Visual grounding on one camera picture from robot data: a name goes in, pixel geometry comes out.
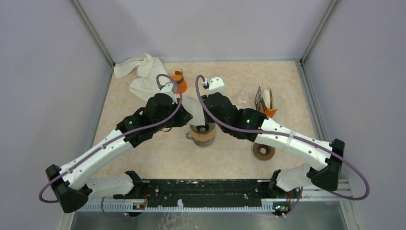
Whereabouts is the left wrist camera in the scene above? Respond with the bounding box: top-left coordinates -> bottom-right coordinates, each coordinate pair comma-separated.
159,82 -> 178,104

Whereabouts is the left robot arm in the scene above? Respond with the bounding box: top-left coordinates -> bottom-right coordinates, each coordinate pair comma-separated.
45,93 -> 194,213

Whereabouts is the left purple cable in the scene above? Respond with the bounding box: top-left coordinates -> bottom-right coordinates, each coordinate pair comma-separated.
38,74 -> 183,222

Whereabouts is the clear glass dripper cone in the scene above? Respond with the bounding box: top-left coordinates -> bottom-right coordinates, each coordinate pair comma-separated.
190,123 -> 215,134

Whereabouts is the white paper coffee filter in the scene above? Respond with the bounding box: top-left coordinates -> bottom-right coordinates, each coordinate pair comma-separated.
182,96 -> 205,126

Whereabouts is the dark wooden ring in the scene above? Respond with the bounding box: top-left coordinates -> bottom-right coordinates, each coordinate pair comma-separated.
252,143 -> 276,161

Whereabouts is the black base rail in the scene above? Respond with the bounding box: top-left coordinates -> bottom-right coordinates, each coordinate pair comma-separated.
113,179 -> 288,208

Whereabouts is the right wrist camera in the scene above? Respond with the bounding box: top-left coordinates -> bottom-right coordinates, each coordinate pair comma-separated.
202,75 -> 226,96

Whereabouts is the white cloth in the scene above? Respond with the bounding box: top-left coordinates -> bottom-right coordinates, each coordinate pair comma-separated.
114,53 -> 168,101

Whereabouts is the orange coffee filter box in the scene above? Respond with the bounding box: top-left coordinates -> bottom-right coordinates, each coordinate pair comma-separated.
254,86 -> 277,118

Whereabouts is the orange glass flask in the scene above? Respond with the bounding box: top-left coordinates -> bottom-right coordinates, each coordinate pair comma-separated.
169,68 -> 187,94

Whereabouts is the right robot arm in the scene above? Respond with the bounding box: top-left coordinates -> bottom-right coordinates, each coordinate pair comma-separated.
202,92 -> 345,197

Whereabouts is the light wooden dripper ring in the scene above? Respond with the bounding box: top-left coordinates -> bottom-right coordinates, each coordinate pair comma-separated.
190,125 -> 217,142

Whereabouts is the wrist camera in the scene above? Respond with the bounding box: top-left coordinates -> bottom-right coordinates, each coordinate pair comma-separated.
159,82 -> 178,104
202,75 -> 226,96

